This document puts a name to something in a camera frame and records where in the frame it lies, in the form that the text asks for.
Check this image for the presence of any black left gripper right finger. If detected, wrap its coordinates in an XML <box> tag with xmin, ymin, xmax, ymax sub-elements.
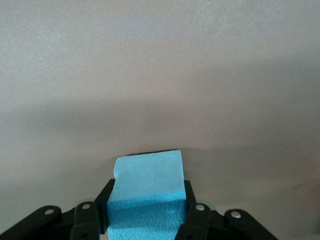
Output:
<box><xmin>174</xmin><ymin>179</ymin><xmax>278</xmax><ymax>240</ymax></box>

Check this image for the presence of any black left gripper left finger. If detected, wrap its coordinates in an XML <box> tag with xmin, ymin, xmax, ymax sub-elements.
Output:
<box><xmin>0</xmin><ymin>178</ymin><xmax>116</xmax><ymax>240</ymax></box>

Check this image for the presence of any blue foam block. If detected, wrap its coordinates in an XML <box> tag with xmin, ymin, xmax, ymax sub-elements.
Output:
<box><xmin>106</xmin><ymin>149</ymin><xmax>188</xmax><ymax>240</ymax></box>

